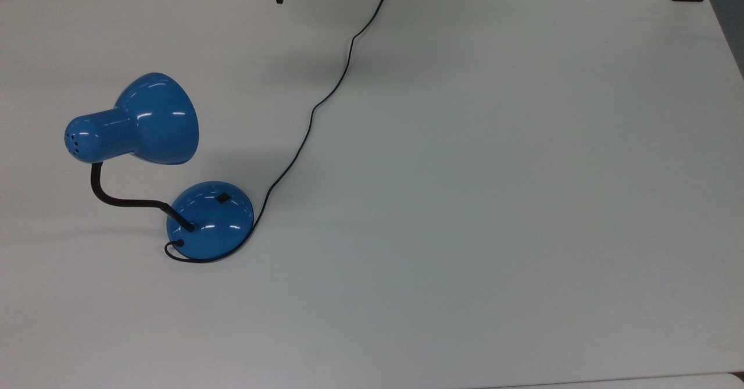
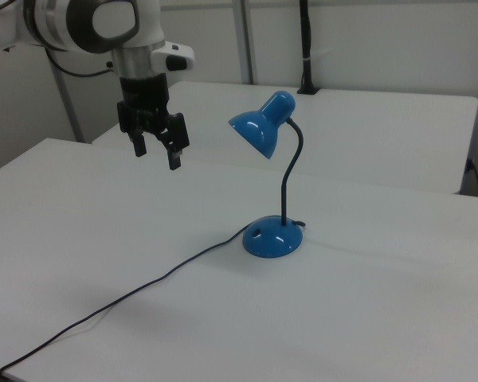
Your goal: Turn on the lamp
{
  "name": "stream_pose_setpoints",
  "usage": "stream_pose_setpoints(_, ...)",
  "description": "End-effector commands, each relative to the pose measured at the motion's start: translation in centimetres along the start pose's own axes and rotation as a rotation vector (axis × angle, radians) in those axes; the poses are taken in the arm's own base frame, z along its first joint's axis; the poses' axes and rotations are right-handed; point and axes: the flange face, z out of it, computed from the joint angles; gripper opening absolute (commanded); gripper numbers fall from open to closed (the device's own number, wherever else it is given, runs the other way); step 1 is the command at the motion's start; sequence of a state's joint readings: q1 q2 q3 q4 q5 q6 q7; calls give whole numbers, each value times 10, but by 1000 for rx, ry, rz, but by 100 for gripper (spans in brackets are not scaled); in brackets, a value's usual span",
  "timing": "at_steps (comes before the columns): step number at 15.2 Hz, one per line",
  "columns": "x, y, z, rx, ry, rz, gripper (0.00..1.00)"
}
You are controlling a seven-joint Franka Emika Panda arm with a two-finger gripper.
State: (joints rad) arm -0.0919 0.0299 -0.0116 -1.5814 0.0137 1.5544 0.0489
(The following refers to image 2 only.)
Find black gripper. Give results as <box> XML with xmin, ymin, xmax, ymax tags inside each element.
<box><xmin>116</xmin><ymin>73</ymin><xmax>191</xmax><ymax>172</ymax></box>

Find blue desk lamp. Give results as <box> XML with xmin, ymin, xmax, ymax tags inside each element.
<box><xmin>227</xmin><ymin>90</ymin><xmax>305</xmax><ymax>259</ymax></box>

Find black pole with white band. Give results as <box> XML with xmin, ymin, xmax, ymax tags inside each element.
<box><xmin>296</xmin><ymin>0</ymin><xmax>322</xmax><ymax>96</ymax></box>

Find grey partition post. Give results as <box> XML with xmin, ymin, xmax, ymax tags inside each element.
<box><xmin>230</xmin><ymin>0</ymin><xmax>261</xmax><ymax>85</ymax></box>
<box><xmin>47</xmin><ymin>55</ymin><xmax>85</xmax><ymax>143</ymax></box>

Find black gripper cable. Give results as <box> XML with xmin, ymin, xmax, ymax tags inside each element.
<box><xmin>45</xmin><ymin>47</ymin><xmax>116</xmax><ymax>77</ymax></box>

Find black lamp power cable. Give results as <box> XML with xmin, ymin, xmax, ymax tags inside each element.
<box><xmin>0</xmin><ymin>220</ymin><xmax>306</xmax><ymax>377</ymax></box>

